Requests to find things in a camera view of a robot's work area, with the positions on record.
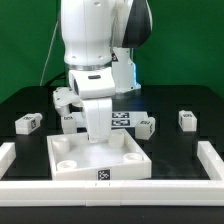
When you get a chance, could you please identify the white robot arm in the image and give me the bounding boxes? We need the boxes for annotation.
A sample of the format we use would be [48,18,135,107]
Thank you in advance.
[53,0,152,142]

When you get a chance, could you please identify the white square table top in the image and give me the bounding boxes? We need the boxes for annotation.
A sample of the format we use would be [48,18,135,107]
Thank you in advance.
[47,129,152,181]

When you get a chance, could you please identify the white cable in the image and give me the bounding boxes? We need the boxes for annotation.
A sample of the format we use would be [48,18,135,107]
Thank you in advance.
[39,19,62,87]

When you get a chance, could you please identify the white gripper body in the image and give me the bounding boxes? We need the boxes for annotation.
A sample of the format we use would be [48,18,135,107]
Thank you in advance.
[53,87,112,143]

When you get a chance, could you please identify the black cable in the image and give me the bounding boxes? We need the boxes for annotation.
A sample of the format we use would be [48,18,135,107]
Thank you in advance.
[43,71,69,88]

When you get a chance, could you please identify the fiducial marker sheet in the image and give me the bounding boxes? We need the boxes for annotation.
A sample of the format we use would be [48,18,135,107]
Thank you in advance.
[72,111,148,128]

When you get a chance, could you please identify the white U-shaped fence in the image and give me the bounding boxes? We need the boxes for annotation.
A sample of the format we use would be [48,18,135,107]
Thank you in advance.
[0,142,224,207]

